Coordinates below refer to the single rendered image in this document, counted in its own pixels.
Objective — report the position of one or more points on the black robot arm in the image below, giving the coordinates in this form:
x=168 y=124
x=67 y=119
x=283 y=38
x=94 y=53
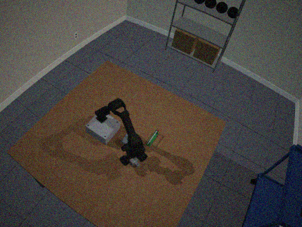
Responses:
x=134 y=142

